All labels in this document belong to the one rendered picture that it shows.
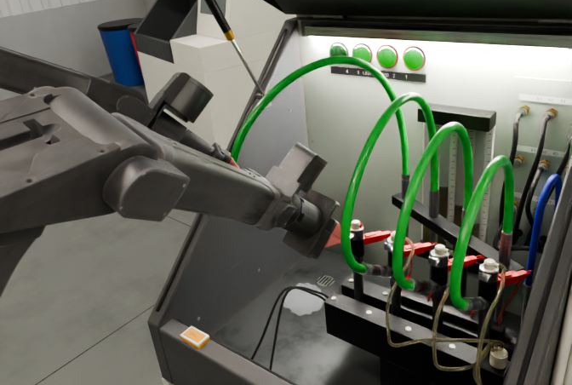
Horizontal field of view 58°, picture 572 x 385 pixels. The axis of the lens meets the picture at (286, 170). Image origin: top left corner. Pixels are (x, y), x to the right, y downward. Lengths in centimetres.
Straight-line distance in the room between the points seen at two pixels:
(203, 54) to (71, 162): 327
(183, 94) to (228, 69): 284
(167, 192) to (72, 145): 8
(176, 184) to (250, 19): 337
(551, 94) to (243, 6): 289
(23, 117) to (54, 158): 4
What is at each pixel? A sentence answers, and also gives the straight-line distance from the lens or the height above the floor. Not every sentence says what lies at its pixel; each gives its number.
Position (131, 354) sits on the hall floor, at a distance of 253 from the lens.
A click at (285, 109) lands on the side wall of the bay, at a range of 122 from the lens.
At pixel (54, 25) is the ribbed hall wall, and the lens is 759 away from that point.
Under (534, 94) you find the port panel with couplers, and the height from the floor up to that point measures 133.
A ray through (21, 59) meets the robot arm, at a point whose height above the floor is 152.
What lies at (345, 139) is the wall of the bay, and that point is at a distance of 124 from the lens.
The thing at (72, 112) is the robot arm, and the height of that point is 155.
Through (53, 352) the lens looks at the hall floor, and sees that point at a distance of 271.
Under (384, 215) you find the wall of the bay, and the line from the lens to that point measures 128.
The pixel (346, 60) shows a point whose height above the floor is 143.
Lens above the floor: 164
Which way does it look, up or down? 25 degrees down
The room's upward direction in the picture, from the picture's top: 6 degrees counter-clockwise
